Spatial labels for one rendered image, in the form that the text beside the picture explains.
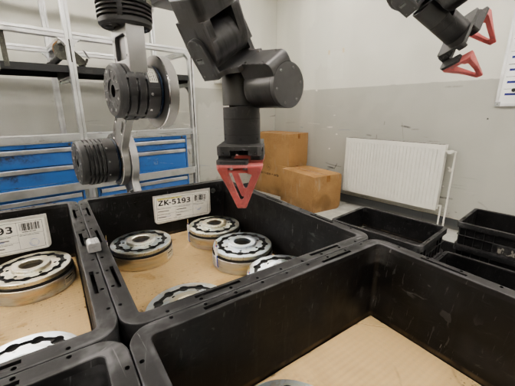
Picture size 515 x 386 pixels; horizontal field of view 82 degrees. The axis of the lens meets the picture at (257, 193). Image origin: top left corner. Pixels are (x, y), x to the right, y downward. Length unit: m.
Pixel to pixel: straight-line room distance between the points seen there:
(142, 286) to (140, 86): 0.54
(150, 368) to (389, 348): 0.27
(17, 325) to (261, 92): 0.42
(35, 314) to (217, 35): 0.43
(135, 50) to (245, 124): 0.51
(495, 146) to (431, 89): 0.73
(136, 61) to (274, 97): 0.56
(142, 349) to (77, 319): 0.24
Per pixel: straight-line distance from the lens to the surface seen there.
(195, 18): 0.42
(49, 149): 2.28
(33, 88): 3.14
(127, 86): 0.86
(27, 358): 0.27
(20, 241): 0.63
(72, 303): 0.50
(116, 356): 0.24
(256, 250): 0.50
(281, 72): 0.40
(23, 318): 0.51
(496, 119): 3.17
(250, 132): 0.45
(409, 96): 3.38
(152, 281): 0.51
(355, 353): 0.38
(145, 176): 2.43
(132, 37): 0.90
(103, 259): 0.37
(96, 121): 3.22
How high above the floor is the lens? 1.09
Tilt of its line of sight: 16 degrees down
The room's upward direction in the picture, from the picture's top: straight up
